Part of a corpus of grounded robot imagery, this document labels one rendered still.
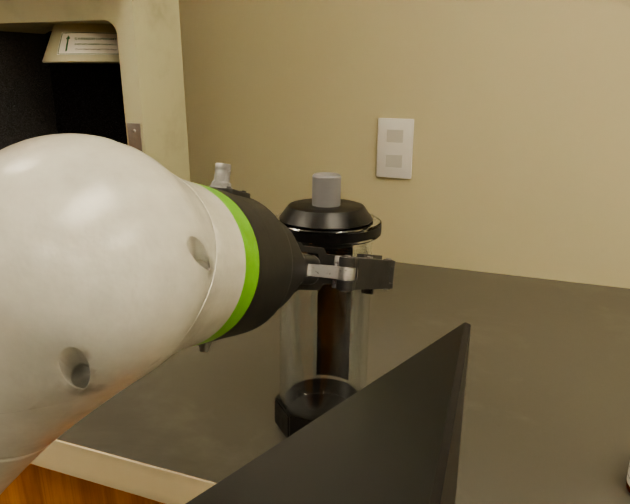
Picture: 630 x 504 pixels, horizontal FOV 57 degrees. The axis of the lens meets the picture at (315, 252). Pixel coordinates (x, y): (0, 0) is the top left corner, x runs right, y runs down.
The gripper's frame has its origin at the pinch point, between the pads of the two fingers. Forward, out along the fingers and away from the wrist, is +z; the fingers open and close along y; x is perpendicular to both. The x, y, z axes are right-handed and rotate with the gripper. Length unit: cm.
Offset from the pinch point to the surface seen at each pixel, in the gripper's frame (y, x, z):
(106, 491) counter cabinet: 21.9, 27.7, -0.9
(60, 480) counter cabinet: 28.5, 28.1, -0.6
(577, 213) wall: -28, -12, 59
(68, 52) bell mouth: 46, -26, 13
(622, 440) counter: -30.4, 14.9, 12.6
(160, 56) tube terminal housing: 32.6, -26.2, 16.0
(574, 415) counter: -26.0, 14.0, 15.7
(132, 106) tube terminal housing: 34.2, -18.2, 13.0
